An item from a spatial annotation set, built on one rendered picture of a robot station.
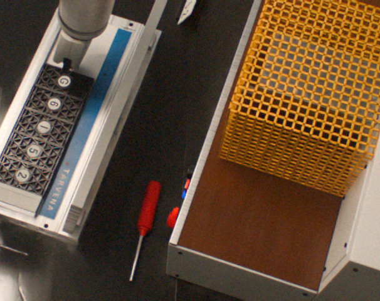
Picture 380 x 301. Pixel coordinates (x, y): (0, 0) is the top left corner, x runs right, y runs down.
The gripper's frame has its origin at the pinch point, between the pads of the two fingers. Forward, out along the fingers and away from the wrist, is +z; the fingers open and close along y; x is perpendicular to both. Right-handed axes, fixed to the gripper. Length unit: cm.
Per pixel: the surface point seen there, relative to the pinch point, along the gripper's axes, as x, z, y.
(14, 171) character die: -1.4, 2.5, 23.3
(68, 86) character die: 1.1, 1.3, 4.9
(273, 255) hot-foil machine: 40, -24, 28
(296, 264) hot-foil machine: 44, -24, 29
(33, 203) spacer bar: 3.9, 0.7, 27.9
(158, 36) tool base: 13.0, 0.1, -11.5
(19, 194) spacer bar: 1.0, 1.5, 27.2
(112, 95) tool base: 9.2, 0.6, 3.4
